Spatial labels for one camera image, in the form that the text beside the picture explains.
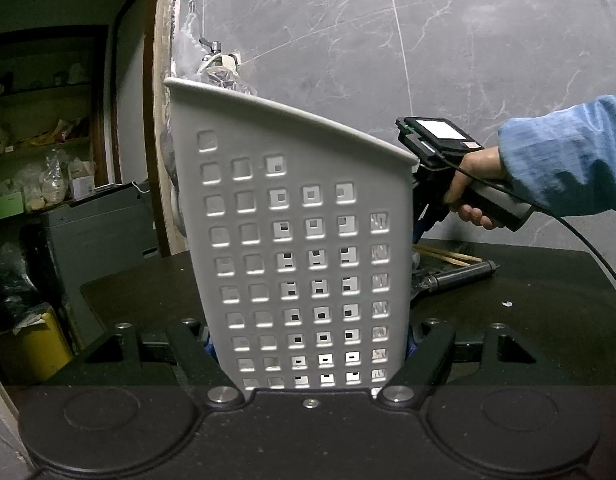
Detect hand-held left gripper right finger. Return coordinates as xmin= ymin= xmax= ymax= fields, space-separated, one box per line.
xmin=375 ymin=318 xmax=579 ymax=407

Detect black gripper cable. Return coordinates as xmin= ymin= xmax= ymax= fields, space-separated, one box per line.
xmin=420 ymin=150 xmax=616 ymax=308

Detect black-handled metal utensil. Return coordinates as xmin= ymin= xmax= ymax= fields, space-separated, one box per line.
xmin=412 ymin=260 xmax=499 ymax=295

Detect white perforated utensil basket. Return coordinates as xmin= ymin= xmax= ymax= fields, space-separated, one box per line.
xmin=164 ymin=77 xmax=419 ymax=392

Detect clear bags of food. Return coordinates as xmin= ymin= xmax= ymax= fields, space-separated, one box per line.
xmin=12 ymin=152 xmax=71 ymax=211

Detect person's right hand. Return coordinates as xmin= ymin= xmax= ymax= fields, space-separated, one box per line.
xmin=445 ymin=146 xmax=510 ymax=231

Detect door frame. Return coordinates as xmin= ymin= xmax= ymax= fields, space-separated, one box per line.
xmin=142 ymin=0 xmax=189 ymax=258

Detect clear crumpled plastic bag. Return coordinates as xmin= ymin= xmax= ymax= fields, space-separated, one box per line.
xmin=174 ymin=10 xmax=259 ymax=97

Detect yellow box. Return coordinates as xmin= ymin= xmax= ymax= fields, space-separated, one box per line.
xmin=0 ymin=310 xmax=73 ymax=386

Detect small white box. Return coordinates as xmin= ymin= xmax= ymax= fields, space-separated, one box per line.
xmin=69 ymin=159 xmax=96 ymax=200

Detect wooden shelf unit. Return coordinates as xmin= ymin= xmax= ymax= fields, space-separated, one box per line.
xmin=0 ymin=25 xmax=111 ymax=216

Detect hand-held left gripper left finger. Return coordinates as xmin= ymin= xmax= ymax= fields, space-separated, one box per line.
xmin=48 ymin=318 xmax=243 ymax=407

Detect black plastic bag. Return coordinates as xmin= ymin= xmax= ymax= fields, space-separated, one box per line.
xmin=0 ymin=240 xmax=41 ymax=333

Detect light green box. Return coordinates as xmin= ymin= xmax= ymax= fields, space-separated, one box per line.
xmin=0 ymin=195 xmax=24 ymax=222

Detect grey cabinet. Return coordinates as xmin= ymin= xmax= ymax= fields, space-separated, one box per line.
xmin=40 ymin=182 xmax=161 ymax=346

